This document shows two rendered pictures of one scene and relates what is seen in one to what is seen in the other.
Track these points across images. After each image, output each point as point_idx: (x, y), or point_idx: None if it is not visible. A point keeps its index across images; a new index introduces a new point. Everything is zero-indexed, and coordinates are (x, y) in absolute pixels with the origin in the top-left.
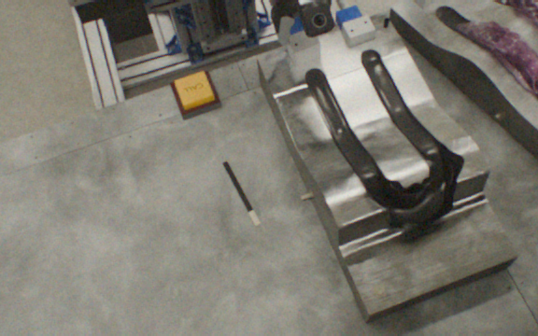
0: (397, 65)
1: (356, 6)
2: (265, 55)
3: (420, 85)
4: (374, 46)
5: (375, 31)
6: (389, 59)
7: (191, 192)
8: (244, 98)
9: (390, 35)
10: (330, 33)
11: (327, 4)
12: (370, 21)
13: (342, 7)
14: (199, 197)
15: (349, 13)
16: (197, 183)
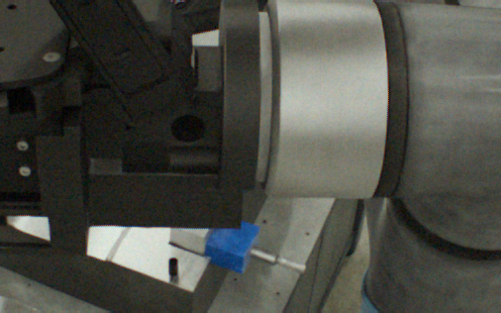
0: (100, 232)
1: (241, 255)
2: (322, 210)
3: (47, 231)
4: (158, 232)
5: (179, 254)
6: (119, 233)
7: (211, 32)
8: None
9: (150, 262)
10: (278, 302)
11: (186, 12)
12: (188, 230)
13: (262, 249)
14: (198, 34)
15: (237, 237)
16: (216, 42)
